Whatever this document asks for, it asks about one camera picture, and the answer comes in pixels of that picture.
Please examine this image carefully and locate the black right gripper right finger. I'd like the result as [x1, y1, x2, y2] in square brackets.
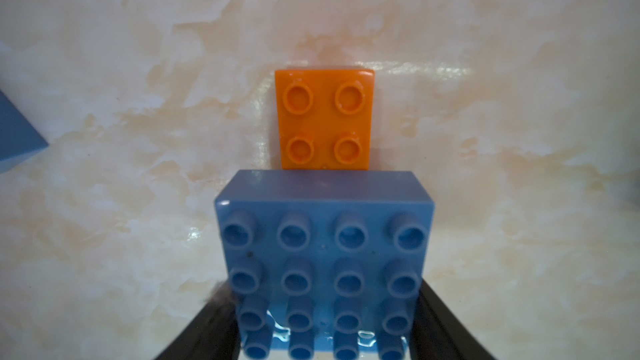
[408, 280, 496, 360]

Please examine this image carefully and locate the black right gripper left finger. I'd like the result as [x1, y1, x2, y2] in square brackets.
[156, 282, 241, 360]

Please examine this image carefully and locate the light blue lego brick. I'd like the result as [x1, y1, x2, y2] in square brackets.
[214, 170, 434, 359]
[0, 93, 48, 173]

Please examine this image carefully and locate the orange lego brick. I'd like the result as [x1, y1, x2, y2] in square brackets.
[274, 68, 375, 170]

